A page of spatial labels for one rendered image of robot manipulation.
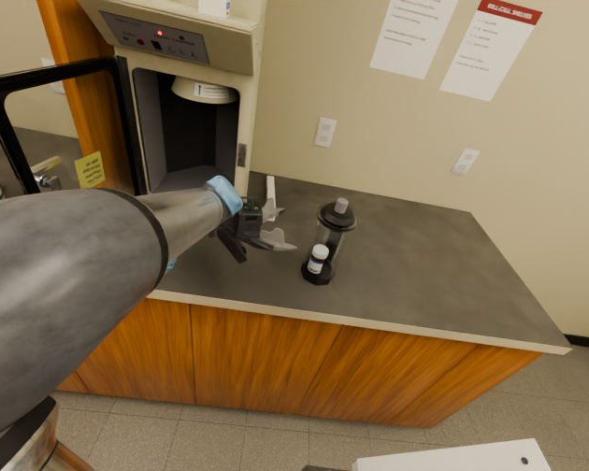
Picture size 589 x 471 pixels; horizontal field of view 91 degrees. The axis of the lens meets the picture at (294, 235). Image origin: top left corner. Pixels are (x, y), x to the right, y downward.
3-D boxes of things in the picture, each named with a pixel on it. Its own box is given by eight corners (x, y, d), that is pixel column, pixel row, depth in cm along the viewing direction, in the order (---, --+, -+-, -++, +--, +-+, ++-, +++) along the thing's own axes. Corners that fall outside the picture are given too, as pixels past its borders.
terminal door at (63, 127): (141, 201, 90) (116, 55, 65) (63, 269, 67) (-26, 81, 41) (139, 201, 90) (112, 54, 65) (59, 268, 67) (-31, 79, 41)
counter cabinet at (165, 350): (76, 277, 178) (14, 135, 121) (391, 321, 199) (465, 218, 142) (-17, 391, 126) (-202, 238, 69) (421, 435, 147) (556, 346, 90)
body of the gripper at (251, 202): (265, 216, 64) (208, 215, 60) (261, 244, 69) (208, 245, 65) (261, 196, 69) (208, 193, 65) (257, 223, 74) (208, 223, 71)
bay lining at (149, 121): (176, 158, 109) (167, 49, 86) (244, 171, 112) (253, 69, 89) (149, 192, 90) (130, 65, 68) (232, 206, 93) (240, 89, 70)
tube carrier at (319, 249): (328, 257, 93) (349, 203, 80) (339, 283, 86) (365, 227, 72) (296, 258, 90) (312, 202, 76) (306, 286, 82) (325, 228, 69)
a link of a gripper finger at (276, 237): (296, 240, 62) (258, 223, 64) (291, 259, 66) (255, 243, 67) (302, 233, 64) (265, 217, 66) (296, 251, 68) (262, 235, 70)
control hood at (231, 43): (111, 42, 65) (101, -16, 58) (255, 74, 68) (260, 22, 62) (81, 49, 56) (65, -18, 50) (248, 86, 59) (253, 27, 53)
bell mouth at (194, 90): (183, 78, 86) (182, 57, 83) (242, 91, 88) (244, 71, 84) (161, 93, 73) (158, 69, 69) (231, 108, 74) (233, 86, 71)
